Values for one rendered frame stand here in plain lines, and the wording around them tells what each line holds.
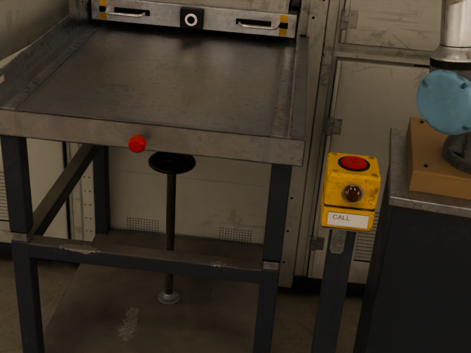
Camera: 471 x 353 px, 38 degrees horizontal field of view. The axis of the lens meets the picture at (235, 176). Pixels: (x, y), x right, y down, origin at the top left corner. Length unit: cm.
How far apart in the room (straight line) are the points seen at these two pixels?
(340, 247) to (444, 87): 32
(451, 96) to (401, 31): 72
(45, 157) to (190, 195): 46
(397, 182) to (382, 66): 60
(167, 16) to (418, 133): 73
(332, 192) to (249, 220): 111
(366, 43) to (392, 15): 10
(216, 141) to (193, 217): 91
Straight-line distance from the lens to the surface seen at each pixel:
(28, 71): 151
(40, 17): 186
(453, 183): 136
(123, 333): 182
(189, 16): 180
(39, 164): 220
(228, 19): 182
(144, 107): 137
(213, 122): 131
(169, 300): 192
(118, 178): 216
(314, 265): 221
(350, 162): 107
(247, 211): 214
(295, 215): 214
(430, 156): 141
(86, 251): 150
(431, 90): 122
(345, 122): 197
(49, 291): 227
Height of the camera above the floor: 137
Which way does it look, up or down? 28 degrees down
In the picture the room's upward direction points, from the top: 4 degrees clockwise
